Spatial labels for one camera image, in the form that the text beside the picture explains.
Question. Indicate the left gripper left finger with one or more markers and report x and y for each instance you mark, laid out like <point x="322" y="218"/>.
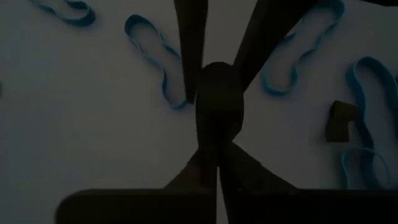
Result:
<point x="202" y="174"/>

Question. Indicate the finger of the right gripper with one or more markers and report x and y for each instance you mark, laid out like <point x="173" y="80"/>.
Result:
<point x="191" y="37"/>
<point x="267" y="31"/>

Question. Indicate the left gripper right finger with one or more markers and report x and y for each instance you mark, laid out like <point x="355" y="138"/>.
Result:
<point x="239" y="174"/>

